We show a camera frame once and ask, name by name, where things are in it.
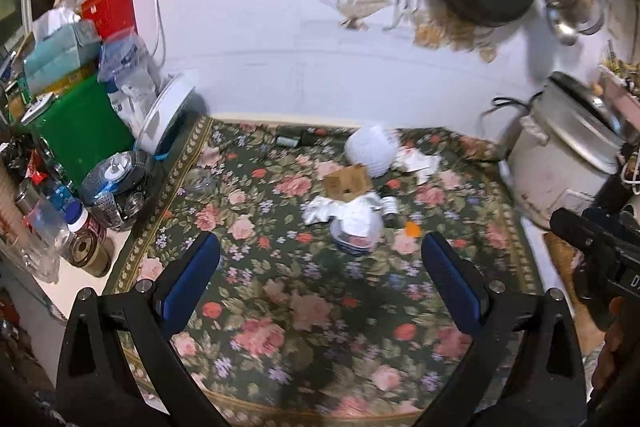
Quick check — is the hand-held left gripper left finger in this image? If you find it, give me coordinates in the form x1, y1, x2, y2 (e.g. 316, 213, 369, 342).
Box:
56, 231, 226, 427

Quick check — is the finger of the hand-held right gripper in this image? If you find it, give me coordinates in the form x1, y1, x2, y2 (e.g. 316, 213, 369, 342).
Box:
550, 207, 608, 258

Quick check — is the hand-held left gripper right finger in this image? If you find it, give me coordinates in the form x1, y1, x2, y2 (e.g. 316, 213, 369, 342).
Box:
415, 231, 587, 427

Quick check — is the small dark bottle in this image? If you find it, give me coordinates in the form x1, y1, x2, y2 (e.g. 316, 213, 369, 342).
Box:
379, 193, 401, 228

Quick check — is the paper-covered plastic bowl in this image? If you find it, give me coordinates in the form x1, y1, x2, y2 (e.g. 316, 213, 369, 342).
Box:
329, 193, 387, 254

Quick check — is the white tissue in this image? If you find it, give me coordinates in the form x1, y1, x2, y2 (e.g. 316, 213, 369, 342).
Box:
397, 146, 442, 184

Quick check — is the brown cardboard piece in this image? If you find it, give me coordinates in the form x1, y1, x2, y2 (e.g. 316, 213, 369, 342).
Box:
322, 163, 374, 201

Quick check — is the white paper ball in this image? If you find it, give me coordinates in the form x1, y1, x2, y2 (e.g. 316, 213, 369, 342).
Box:
344, 123, 401, 178

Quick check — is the person's right hand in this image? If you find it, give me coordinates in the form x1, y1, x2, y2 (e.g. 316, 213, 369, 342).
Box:
590, 296, 640, 408

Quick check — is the white rice cooker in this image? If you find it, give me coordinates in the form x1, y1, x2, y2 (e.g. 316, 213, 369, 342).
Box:
500, 71, 629, 232

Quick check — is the clear glass jar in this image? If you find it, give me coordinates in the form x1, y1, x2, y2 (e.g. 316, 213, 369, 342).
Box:
184, 166, 217, 198

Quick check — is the steel colander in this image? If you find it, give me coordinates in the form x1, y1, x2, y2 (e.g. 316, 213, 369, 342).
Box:
79, 150, 154, 231

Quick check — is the floral table mat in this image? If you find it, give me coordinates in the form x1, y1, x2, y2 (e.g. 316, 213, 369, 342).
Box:
102, 114, 546, 427

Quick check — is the blue-lidded jar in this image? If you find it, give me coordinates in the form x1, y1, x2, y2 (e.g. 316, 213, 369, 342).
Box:
64, 198, 109, 244

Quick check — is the blue bottle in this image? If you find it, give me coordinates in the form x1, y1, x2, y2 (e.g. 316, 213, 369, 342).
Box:
94, 156, 132, 208

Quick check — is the clear plastic bottle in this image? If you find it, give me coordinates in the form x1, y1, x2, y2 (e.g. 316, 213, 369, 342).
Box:
19, 196, 72, 284

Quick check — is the green box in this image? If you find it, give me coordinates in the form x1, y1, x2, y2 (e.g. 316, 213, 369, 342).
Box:
20, 73, 137, 194

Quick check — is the clear plastic bag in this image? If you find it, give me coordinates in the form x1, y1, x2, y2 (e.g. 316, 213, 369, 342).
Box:
96, 31, 162, 138

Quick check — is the teal tissue box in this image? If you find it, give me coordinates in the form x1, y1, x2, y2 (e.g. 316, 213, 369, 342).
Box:
22, 6, 104, 96

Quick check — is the glass lamp-shaped ornament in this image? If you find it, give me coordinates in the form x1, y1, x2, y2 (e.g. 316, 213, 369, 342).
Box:
317, 0, 394, 31

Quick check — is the red plastic container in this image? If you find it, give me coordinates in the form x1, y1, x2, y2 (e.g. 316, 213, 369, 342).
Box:
79, 0, 139, 41

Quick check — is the black power cord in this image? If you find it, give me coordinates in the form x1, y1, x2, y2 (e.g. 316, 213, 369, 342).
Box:
479, 93, 545, 120

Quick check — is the white cable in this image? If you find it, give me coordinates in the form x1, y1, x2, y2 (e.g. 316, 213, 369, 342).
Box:
129, 0, 169, 68

